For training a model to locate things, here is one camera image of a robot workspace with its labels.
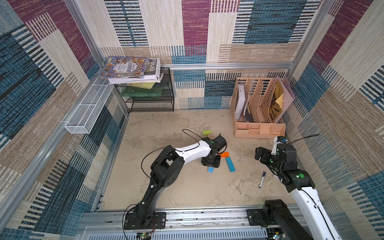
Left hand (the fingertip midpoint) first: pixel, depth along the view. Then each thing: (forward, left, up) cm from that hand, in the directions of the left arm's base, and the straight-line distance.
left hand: (214, 165), depth 91 cm
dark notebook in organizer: (+35, -28, +4) cm, 45 cm away
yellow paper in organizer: (+28, -39, +26) cm, 55 cm away
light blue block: (-3, +3, 0) cm, 4 cm away
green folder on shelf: (+40, +54, +24) cm, 71 cm away
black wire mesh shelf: (+49, +49, +5) cm, 70 cm away
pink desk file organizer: (+37, -33, +13) cm, 51 cm away
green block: (+24, +3, +1) cm, 24 cm away
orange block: (+7, -8, -1) cm, 10 cm away
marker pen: (-9, -26, 0) cm, 28 cm away
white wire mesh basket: (+8, +63, +34) cm, 72 cm away
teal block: (0, -10, 0) cm, 10 cm away
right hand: (-1, -24, +18) cm, 30 cm away
